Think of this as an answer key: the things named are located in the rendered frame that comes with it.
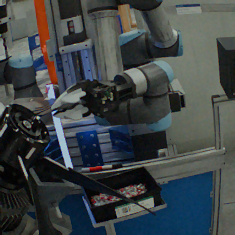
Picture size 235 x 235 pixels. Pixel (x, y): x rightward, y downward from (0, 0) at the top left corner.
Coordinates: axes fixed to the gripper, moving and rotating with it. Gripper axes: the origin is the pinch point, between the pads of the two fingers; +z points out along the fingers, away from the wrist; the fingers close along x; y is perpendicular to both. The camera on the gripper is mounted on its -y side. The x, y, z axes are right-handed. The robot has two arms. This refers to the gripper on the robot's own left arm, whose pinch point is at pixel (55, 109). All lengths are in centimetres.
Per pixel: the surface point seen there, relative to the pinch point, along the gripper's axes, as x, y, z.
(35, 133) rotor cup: -4.2, 16.0, 12.2
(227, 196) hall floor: 122, -29, -123
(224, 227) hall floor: 120, -7, -94
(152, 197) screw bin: 31.6, 12.1, -18.3
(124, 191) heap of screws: 35.0, -0.7, -17.2
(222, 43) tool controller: -7, 11, -55
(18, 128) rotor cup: -7.2, 17.2, 16.1
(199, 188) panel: 47, 7, -46
